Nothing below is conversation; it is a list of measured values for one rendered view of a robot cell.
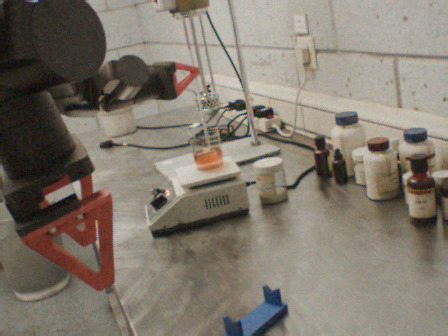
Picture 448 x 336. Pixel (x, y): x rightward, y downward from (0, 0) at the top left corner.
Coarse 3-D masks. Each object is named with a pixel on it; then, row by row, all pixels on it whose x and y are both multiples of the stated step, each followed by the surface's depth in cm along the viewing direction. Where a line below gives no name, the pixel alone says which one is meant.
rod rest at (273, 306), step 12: (264, 288) 74; (276, 288) 73; (276, 300) 73; (252, 312) 73; (264, 312) 73; (276, 312) 72; (228, 324) 68; (240, 324) 67; (252, 324) 71; (264, 324) 70
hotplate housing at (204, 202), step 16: (240, 176) 110; (176, 192) 108; (192, 192) 106; (208, 192) 106; (224, 192) 106; (240, 192) 107; (176, 208) 105; (192, 208) 106; (208, 208) 106; (224, 208) 107; (240, 208) 108; (160, 224) 106; (176, 224) 106; (192, 224) 107
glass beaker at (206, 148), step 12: (192, 132) 112; (204, 132) 113; (216, 132) 108; (192, 144) 109; (204, 144) 107; (216, 144) 108; (204, 156) 108; (216, 156) 109; (204, 168) 109; (216, 168) 109
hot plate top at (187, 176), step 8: (224, 160) 115; (232, 160) 114; (184, 168) 115; (192, 168) 114; (224, 168) 110; (232, 168) 109; (184, 176) 110; (192, 176) 109; (200, 176) 108; (208, 176) 107; (216, 176) 106; (224, 176) 106; (232, 176) 106; (184, 184) 105; (192, 184) 105
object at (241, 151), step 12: (228, 144) 157; (240, 144) 155; (264, 144) 150; (180, 156) 154; (192, 156) 152; (228, 156) 145; (240, 156) 143; (252, 156) 141; (264, 156) 142; (156, 168) 149; (168, 168) 145; (168, 180) 139
